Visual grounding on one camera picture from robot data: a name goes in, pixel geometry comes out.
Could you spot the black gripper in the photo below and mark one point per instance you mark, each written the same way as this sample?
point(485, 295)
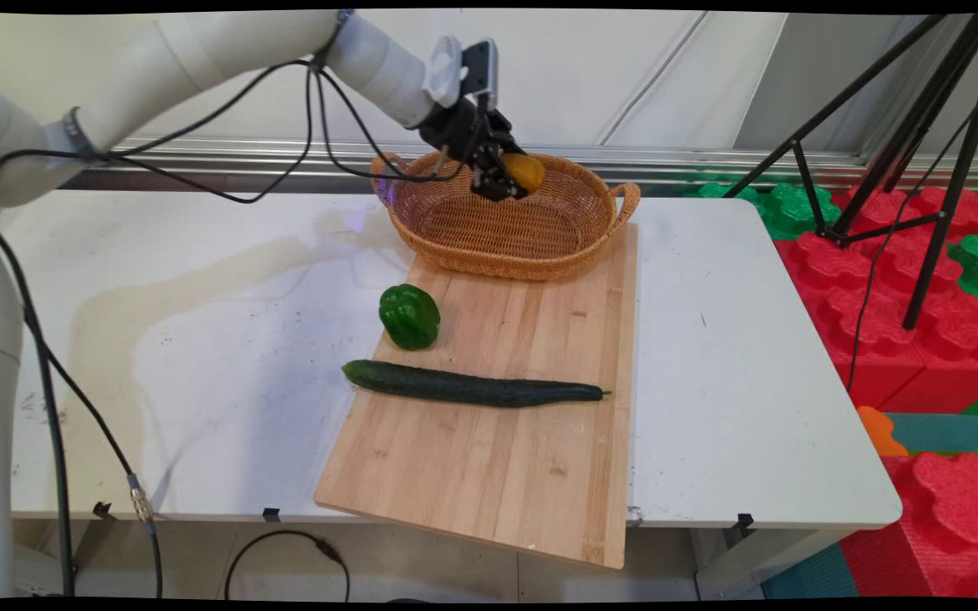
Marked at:
point(459, 131)

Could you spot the yellow toy bell pepper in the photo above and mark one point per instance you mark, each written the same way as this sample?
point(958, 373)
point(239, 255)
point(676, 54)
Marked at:
point(528, 172)

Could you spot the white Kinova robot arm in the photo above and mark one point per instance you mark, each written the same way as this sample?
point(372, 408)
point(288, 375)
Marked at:
point(200, 59)

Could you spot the woven wicker basket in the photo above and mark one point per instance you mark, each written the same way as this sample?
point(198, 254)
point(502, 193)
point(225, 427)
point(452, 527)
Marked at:
point(497, 233)

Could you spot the green toy bell pepper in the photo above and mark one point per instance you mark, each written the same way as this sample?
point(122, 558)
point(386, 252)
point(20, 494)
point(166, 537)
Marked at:
point(409, 317)

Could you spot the dark green cucumber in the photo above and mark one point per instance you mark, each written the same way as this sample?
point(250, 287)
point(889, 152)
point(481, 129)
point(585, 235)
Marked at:
point(472, 387)

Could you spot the wooden cutting board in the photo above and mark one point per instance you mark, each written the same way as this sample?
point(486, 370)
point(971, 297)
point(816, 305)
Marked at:
point(506, 441)

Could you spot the large red foam block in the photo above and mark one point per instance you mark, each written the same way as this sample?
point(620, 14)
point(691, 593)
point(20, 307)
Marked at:
point(888, 314)

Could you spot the black table clip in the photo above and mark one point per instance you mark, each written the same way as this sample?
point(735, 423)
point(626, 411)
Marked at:
point(744, 524)
point(102, 510)
point(272, 514)

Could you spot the black tripod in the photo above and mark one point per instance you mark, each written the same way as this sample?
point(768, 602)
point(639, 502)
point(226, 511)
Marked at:
point(935, 127)

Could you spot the orange foam block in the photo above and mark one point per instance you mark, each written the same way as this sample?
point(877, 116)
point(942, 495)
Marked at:
point(878, 431)

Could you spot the white table leg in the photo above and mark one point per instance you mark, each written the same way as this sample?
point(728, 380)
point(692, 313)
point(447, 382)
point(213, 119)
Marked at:
point(761, 564)

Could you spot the teal foam mat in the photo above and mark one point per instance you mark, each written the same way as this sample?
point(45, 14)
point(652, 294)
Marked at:
point(947, 433)

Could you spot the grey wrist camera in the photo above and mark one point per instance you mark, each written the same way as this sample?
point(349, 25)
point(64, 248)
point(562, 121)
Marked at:
point(479, 70)

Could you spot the aluminium rail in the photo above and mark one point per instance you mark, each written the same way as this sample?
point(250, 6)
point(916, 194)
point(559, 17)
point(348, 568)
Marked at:
point(710, 161)

